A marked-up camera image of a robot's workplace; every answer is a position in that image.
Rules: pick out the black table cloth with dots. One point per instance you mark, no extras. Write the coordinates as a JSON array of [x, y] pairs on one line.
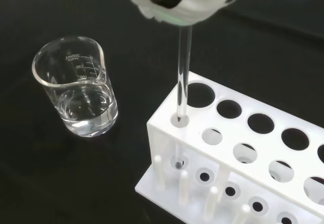
[[63, 183]]

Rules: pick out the clear glass beaker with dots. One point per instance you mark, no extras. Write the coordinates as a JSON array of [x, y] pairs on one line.
[[76, 102]]

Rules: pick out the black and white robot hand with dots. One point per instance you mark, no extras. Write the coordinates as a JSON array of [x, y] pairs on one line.
[[182, 4]]

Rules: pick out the white test tube rack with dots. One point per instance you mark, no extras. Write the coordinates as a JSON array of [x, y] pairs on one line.
[[227, 138]]

